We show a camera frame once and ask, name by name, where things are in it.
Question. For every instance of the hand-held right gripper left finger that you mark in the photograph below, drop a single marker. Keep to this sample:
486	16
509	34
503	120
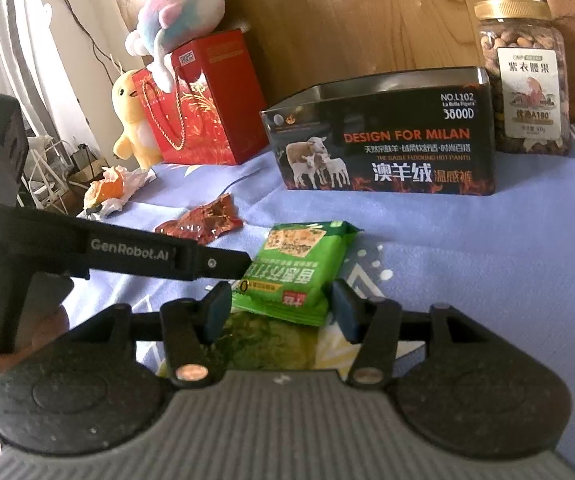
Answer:
216	307

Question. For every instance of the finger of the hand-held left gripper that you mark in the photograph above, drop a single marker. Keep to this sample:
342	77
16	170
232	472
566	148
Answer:
217	263

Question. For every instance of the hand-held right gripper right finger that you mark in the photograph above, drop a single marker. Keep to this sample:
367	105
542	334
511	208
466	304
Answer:
347	310

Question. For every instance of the green patterned snack packet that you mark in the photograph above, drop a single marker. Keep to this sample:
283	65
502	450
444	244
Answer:
267	345

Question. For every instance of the green biscuit packet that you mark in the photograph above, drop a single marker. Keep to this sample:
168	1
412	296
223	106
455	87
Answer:
297	270

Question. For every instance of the black tin box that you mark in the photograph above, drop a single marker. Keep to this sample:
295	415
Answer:
382	140

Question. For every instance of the person's left hand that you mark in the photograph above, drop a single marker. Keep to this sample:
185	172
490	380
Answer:
47	320

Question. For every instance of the red snack packet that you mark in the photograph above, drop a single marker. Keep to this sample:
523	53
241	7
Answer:
200	222

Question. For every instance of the blue printed blanket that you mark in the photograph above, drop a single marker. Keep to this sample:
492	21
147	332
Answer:
442	250

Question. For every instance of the orange peel on wrapper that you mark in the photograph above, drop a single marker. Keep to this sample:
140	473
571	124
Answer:
112	187

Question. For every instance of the yellow chick plush toy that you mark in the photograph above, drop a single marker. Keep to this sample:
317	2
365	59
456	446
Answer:
135	120

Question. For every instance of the red gift bag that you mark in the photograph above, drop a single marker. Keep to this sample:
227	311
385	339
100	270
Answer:
217	105

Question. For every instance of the pastel plush toy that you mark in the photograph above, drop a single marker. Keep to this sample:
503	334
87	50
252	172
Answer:
182	5

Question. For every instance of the wooden headboard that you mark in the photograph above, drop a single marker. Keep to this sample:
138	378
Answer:
357	20

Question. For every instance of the clear jar of nuts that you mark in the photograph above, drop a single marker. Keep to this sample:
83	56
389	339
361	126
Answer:
522	80

